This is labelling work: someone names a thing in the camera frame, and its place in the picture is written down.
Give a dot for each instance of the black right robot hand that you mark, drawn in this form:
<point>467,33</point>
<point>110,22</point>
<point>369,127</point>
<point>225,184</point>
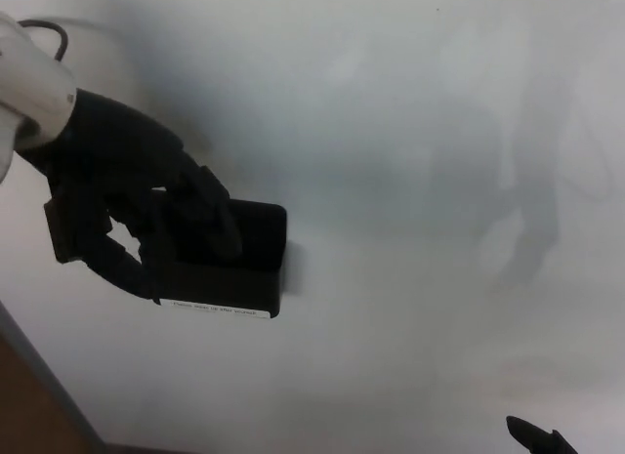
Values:
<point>537,439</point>

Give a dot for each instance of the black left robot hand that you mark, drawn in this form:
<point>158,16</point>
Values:
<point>112,156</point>

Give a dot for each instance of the black magnetic marker holder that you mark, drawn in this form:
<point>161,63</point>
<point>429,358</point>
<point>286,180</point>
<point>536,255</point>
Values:
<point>259,244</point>

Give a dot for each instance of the white magnetic whiteboard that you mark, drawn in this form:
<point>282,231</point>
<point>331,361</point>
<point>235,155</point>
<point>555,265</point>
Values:
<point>390,132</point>

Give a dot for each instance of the grey whiteboard frame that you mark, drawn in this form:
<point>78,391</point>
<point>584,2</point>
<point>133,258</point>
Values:
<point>49,388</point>

